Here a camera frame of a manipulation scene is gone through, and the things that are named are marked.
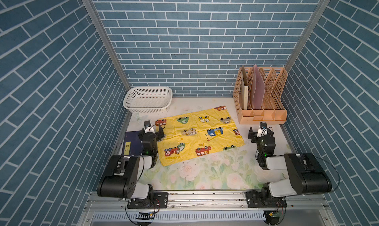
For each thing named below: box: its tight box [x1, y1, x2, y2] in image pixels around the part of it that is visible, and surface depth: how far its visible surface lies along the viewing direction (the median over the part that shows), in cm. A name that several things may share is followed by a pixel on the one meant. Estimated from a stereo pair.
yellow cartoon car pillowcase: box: [154, 105, 246, 167], surface depth 100 cm
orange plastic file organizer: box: [232, 66, 288, 125], surface depth 106 cm
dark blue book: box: [122, 130, 142, 157], surface depth 93 cm
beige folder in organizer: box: [242, 65, 249, 110], surface depth 93 cm
